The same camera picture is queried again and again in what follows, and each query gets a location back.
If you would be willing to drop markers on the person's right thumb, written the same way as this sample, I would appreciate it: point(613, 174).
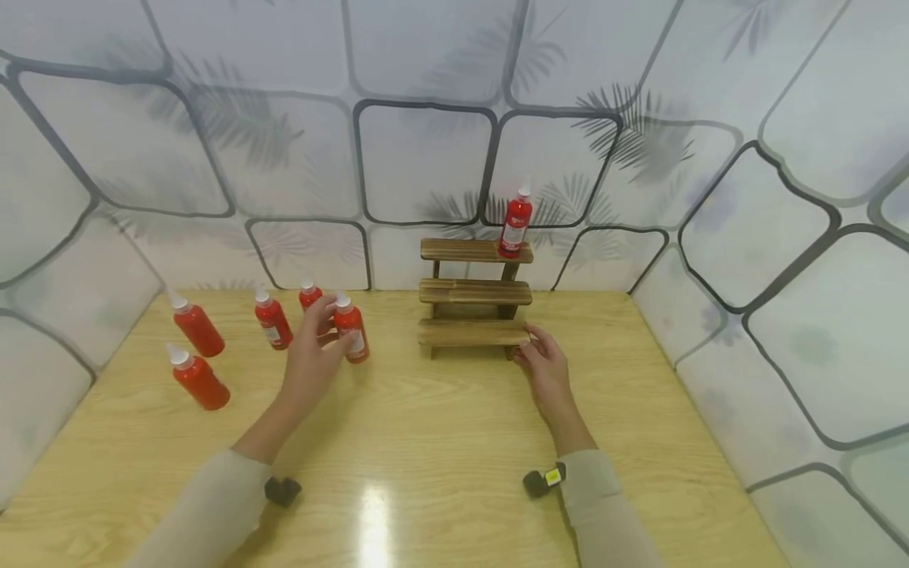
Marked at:
point(522, 357)

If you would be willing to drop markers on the wooden three-step shelf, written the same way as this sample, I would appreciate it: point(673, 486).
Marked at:
point(472, 293)

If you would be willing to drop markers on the person's left hand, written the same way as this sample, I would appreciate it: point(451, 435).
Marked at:
point(309, 371)

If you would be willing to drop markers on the person's left thumb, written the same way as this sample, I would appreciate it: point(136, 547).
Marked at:
point(341, 344)

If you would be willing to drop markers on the person's right forearm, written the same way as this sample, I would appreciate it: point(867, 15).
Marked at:
point(603, 505)

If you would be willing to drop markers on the person's left fingers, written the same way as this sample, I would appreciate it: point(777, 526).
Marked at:
point(323, 314)

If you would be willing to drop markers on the person's right fingers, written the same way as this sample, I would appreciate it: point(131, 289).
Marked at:
point(543, 338)

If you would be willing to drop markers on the red paint bottle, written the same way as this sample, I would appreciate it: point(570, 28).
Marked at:
point(353, 325)
point(309, 295)
point(201, 382)
point(198, 327)
point(273, 321)
point(515, 223)

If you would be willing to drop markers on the person's left forearm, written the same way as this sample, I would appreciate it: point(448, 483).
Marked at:
point(213, 505)

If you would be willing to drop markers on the black wrist band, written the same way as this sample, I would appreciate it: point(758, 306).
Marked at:
point(282, 491)
point(543, 480)

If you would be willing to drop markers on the person's right hand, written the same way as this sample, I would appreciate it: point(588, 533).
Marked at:
point(550, 379)

